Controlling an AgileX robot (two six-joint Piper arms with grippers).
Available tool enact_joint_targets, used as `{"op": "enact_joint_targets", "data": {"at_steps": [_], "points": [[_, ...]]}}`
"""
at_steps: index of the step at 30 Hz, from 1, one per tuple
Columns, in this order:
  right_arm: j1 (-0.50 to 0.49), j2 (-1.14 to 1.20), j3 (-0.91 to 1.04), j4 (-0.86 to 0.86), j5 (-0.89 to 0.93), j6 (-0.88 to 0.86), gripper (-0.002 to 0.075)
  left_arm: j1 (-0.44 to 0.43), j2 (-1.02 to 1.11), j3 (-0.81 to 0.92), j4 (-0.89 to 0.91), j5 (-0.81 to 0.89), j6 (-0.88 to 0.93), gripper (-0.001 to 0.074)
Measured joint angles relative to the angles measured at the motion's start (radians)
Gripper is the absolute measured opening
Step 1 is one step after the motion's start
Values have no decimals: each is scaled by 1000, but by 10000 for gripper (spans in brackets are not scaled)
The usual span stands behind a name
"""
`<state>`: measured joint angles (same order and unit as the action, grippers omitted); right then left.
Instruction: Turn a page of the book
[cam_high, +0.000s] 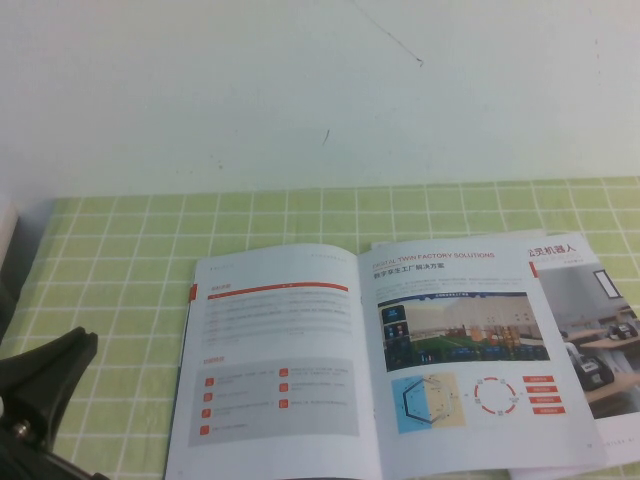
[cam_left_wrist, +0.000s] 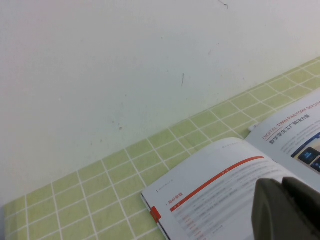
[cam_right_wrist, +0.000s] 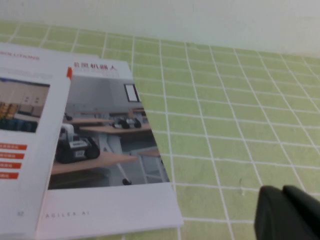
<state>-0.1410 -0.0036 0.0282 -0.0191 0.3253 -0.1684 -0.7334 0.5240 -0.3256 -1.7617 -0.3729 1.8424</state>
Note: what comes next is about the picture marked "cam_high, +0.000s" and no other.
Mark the green checkered tablecloth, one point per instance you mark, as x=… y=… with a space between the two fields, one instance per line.
x=125 y=275

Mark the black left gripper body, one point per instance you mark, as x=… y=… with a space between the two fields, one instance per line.
x=20 y=460

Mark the colourful printed brochure book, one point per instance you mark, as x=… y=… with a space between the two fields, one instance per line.
x=300 y=350

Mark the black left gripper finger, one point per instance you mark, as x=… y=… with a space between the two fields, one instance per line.
x=60 y=370

